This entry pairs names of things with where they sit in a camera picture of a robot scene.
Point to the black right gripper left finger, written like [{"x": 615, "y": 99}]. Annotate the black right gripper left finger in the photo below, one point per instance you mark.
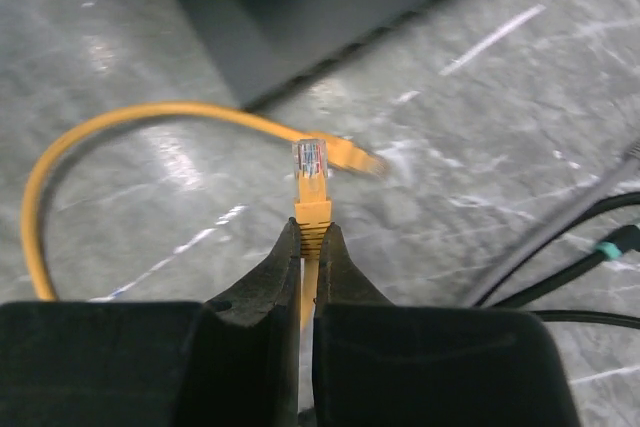
[{"x": 230, "y": 361}]

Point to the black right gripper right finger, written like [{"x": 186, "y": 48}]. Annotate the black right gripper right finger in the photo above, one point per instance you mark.
[{"x": 379, "y": 364}]

